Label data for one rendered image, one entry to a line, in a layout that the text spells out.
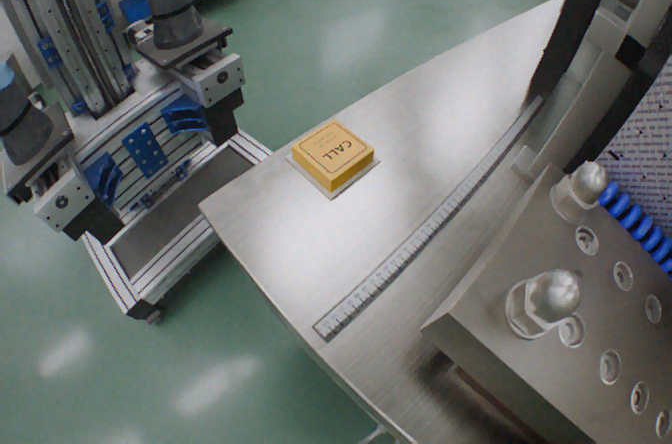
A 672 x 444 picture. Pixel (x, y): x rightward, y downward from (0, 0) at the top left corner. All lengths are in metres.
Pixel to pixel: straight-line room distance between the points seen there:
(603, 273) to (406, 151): 0.27
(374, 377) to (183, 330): 1.10
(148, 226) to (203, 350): 0.52
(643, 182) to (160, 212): 1.34
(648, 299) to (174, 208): 1.31
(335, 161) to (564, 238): 0.24
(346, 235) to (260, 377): 0.95
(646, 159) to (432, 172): 0.24
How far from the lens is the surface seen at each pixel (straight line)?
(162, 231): 1.26
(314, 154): 0.35
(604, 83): 0.37
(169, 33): 0.90
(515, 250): 0.21
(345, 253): 0.32
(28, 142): 0.84
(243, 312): 1.26
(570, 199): 0.24
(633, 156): 0.30
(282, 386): 1.20
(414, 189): 0.37
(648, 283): 0.30
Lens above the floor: 1.19
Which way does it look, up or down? 56 degrees down
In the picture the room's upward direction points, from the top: 2 degrees clockwise
